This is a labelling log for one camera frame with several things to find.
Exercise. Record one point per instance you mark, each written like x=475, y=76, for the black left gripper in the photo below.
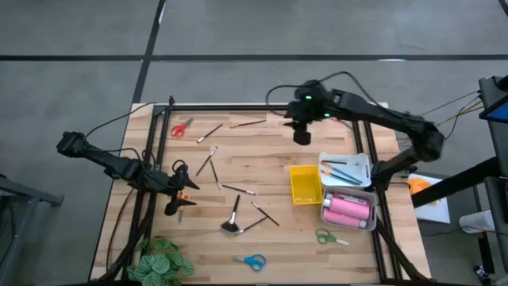
x=170, y=183

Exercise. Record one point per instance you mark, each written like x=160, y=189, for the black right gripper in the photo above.
x=301, y=115

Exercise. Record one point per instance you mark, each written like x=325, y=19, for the thin brown paint brush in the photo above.
x=248, y=124

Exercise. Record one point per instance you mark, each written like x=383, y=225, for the pink paint bottle white cap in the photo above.
x=343, y=219
x=351, y=208

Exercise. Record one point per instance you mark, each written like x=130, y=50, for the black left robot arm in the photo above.
x=99, y=157

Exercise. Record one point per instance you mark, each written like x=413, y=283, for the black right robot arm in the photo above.
x=377, y=113

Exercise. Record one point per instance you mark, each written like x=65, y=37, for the yellow plastic basket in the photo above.
x=305, y=186

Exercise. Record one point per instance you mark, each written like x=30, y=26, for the white plastic basket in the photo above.
x=357, y=159

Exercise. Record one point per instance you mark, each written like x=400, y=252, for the green potted plant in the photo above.
x=160, y=264

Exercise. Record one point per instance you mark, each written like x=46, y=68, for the grey plastic basket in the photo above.
x=369, y=199

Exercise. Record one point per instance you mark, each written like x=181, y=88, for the orange cloth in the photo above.
x=420, y=186

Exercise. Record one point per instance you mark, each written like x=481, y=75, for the grey metal table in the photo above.
x=31, y=192

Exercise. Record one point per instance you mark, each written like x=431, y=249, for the black diagonal beam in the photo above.
x=436, y=191

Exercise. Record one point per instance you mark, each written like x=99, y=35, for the white paper sheet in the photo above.
x=434, y=212

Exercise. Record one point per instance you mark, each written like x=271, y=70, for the black equipment stand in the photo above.
x=498, y=143

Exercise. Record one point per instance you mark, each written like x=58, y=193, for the monitor with blue screen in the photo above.
x=499, y=113

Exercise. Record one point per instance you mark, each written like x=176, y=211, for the white paper towel roll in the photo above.
x=476, y=222

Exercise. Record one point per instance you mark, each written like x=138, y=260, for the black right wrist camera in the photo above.
x=301, y=136

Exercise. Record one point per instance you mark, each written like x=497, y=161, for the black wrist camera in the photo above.
x=171, y=207
x=301, y=136

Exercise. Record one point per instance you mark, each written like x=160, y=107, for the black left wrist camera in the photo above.
x=171, y=207

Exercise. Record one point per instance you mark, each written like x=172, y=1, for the black metal rig frame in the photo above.
x=238, y=107

